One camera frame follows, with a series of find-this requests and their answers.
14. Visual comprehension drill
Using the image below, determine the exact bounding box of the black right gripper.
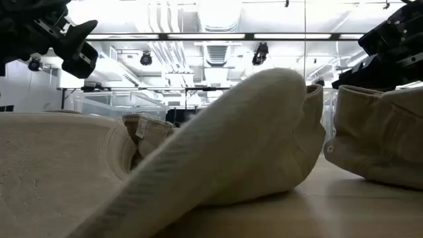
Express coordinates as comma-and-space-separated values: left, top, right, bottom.
332, 0, 423, 92

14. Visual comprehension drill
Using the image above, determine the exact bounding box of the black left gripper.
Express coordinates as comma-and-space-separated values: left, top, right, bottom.
0, 0, 99, 79

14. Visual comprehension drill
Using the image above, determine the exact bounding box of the black ceiling light rail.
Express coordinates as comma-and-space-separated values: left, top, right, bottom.
85, 32, 366, 42

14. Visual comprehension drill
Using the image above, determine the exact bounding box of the white bucket hat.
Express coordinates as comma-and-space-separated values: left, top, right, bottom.
65, 67, 327, 238

